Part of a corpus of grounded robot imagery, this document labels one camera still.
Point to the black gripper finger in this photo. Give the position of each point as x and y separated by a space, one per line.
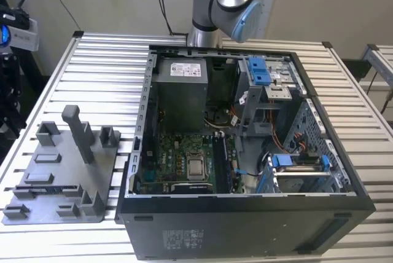
12 72

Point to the dark RAM stick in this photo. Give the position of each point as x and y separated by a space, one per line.
46 189
221 164

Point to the black low cabinet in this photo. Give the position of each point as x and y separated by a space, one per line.
33 103

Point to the black table corner cap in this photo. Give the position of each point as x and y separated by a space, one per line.
328 45
78 34

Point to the grey plastic parts rack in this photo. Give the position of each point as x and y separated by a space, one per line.
61 167

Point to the grey power supply unit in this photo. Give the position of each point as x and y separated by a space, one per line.
181 100

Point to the green motherboard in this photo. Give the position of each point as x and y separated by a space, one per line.
172 158

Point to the silver CPU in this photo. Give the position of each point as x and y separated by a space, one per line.
196 169

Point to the black graphics card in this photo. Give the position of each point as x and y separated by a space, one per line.
192 187

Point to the grey metal drive cage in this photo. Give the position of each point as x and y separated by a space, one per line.
255 112

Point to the blue disk carrier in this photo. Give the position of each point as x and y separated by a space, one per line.
258 71

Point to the black open PC case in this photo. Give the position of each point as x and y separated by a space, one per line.
233 229

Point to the hard disk in blue carrier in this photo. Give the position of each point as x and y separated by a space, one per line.
294 178

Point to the black chair back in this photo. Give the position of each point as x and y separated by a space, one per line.
356 69

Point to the metal slat side table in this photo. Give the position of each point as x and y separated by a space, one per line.
379 60

